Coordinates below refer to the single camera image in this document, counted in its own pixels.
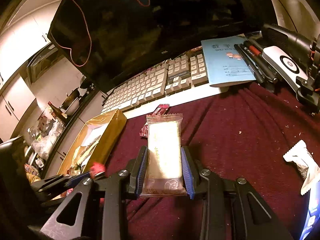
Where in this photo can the dark red tablecloth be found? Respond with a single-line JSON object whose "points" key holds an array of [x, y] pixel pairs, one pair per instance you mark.
{"points": [[237, 130]]}

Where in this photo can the white base kitchen cabinets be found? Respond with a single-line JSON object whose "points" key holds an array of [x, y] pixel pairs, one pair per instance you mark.
{"points": [[67, 140]]}

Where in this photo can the white wall cabinet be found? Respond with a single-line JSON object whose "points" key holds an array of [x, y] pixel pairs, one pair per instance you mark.
{"points": [[15, 105], [22, 37]]}

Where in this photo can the blue notebook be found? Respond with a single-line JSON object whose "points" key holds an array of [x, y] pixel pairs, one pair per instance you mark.
{"points": [[220, 65]]}

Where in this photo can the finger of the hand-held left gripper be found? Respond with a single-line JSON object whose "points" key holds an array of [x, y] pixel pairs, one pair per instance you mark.
{"points": [[57, 191], [62, 177]]}

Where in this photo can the dark red stick snack packet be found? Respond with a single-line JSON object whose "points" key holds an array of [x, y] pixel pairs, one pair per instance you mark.
{"points": [[161, 110]]}

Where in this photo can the yellow brown snack packet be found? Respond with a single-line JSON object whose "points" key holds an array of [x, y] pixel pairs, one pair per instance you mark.
{"points": [[163, 155]]}

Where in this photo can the beige grey keyboard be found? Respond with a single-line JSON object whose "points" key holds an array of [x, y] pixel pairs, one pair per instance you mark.
{"points": [[140, 87]]}

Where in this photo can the white bowl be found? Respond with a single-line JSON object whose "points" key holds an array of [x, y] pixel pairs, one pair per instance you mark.
{"points": [[73, 108]]}

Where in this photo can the steel range hood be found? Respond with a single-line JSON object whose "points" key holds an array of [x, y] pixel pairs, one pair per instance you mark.
{"points": [[45, 65]]}

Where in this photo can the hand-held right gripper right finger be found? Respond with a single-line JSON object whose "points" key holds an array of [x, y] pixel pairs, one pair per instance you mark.
{"points": [[188, 175]]}

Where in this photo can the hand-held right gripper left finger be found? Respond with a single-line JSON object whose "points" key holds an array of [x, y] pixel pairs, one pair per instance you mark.
{"points": [[140, 172]]}

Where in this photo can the dark cooking pot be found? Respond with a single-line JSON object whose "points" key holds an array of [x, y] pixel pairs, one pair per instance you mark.
{"points": [[71, 97]]}

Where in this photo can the dark glass bottle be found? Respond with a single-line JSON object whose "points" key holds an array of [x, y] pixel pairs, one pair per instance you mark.
{"points": [[56, 111]]}

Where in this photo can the cluster of condiment packets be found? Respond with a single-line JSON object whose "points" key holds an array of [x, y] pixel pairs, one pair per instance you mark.
{"points": [[33, 165]]}

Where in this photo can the dark red candy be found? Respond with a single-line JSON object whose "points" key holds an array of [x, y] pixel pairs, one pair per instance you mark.
{"points": [[143, 131]]}

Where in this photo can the smartphone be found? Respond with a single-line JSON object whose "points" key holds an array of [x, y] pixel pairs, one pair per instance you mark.
{"points": [[312, 220]]}

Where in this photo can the red black pen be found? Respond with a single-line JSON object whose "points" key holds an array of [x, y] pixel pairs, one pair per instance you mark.
{"points": [[255, 50]]}

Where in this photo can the gold cardboard box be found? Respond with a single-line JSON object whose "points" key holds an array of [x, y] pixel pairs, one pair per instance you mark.
{"points": [[110, 130]]}

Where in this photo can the black monitor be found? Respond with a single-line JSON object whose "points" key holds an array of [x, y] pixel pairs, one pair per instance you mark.
{"points": [[150, 30]]}

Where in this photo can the steel wok with lid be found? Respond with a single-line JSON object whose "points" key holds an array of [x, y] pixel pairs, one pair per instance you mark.
{"points": [[86, 83]]}

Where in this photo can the pile of clear plastic bags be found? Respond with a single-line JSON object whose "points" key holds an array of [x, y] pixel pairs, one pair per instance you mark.
{"points": [[47, 140]]}

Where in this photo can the small red snack packet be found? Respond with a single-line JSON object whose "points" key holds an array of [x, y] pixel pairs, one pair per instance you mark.
{"points": [[97, 168]]}

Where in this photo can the torn white snack wrapper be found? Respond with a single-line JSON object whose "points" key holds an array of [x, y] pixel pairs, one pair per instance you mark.
{"points": [[297, 155]]}

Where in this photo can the gold green snack packet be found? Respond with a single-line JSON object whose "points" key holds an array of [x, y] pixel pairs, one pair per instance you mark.
{"points": [[81, 155]]}

